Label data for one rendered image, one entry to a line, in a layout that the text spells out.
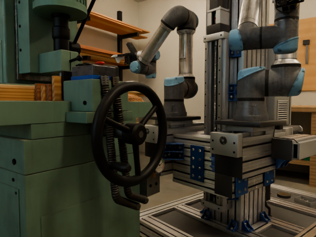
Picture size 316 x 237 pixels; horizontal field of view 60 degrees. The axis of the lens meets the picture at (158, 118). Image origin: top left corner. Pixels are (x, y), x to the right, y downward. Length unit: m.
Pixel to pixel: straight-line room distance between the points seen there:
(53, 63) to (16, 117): 0.31
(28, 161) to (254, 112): 0.88
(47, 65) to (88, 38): 3.30
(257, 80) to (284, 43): 0.28
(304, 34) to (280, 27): 3.02
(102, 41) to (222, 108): 3.29
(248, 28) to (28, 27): 0.75
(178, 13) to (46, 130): 1.10
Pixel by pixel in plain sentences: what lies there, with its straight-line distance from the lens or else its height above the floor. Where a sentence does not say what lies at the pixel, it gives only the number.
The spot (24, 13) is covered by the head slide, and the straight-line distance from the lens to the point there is 1.12.
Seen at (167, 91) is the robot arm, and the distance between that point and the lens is 1.56.
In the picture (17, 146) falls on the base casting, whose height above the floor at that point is 0.78.
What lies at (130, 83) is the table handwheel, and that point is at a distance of 0.73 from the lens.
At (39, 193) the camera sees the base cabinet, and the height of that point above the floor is 0.65.
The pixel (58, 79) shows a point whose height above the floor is 0.97.
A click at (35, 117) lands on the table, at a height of 0.86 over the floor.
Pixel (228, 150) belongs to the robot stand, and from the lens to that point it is 1.12.
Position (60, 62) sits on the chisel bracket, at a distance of 0.97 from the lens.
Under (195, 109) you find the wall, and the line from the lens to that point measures 4.41.
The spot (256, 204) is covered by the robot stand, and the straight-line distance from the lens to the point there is 1.69.
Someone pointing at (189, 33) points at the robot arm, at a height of 1.31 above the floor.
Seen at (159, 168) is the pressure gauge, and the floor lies 0.65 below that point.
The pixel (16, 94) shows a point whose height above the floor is 0.92.
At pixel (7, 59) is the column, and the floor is 1.05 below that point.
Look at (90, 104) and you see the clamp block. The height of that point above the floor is 0.89.
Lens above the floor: 0.89
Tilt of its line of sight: 3 degrees down
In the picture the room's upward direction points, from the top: straight up
